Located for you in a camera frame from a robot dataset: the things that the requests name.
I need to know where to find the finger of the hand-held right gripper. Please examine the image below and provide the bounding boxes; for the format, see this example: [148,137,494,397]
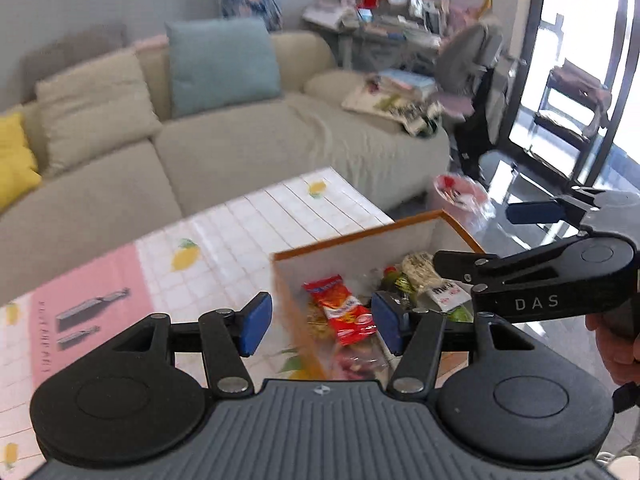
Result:
[432,238,587,296]
[505,186,602,227]

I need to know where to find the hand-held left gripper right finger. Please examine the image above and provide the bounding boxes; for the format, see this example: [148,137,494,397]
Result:
[370,290,535,394]

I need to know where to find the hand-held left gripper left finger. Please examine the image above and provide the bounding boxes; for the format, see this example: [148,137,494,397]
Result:
[111,292,274,394]

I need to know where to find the green white bread bag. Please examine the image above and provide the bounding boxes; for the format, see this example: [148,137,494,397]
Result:
[400,251,446,286]

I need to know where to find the orange cardboard box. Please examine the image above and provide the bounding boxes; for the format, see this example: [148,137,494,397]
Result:
[270,210,488,386]

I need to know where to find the red snack packet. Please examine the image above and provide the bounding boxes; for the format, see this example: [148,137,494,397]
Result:
[302,274,379,347]

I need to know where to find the clear bag of cube snacks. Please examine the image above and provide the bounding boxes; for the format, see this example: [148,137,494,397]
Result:
[330,340,401,384]

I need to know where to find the person's right hand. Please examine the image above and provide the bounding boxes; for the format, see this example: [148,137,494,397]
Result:
[585,311,640,387]

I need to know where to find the trash bin with pink bag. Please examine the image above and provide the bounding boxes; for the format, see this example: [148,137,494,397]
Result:
[427,174,494,234]

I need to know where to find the pink white printed tablecloth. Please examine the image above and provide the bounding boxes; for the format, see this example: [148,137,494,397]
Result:
[0,166,396,476]

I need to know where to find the black garment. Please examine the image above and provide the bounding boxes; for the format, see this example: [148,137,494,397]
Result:
[452,67,516,182]

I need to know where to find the dark outdoor chair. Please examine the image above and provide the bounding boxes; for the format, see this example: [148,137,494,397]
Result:
[531,59,614,149]

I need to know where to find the beige sofa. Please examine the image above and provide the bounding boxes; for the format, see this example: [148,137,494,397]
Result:
[0,30,451,306]

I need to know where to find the grey desk chair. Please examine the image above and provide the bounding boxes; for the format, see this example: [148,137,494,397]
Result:
[435,17,521,181]

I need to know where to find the glass balcony door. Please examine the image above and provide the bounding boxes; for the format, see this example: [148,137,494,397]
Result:
[500,0,640,192]

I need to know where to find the pile of papers and books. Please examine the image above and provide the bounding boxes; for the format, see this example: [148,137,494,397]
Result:
[302,2,446,44]

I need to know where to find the white cluttered desk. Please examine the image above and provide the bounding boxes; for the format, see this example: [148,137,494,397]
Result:
[302,0,496,75]

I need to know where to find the light blue pillow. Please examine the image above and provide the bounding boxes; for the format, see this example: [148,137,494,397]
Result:
[165,17,284,120]

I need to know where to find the beige pillow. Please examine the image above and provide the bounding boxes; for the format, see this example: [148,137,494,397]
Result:
[35,50,164,179]

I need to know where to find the yellow pillow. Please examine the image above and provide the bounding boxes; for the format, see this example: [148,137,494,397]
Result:
[0,112,43,211]

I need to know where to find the pink cushion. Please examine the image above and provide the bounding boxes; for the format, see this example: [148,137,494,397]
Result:
[132,34,168,54]

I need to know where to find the printed figure pillow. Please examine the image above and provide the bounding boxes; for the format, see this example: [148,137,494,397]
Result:
[216,0,284,34]

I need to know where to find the grey pillow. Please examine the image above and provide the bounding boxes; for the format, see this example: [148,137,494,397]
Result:
[22,22,129,92]

